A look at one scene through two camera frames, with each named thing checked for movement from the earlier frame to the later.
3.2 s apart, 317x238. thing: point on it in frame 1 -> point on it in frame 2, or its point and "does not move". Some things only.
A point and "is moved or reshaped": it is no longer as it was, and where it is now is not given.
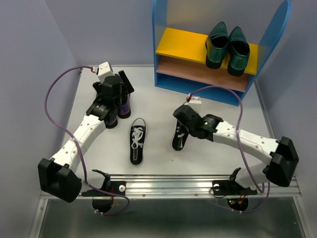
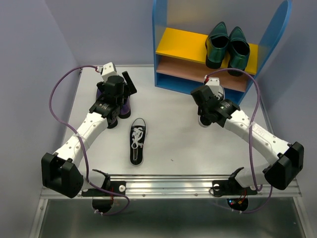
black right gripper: x=193 y=111 -> x=199 y=112
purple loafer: x=124 y=110 does not move
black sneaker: x=180 y=137 is moved or reshaped
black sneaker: x=137 y=140 does not move
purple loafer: x=111 y=121 does not move
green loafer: x=216 y=44 does not move
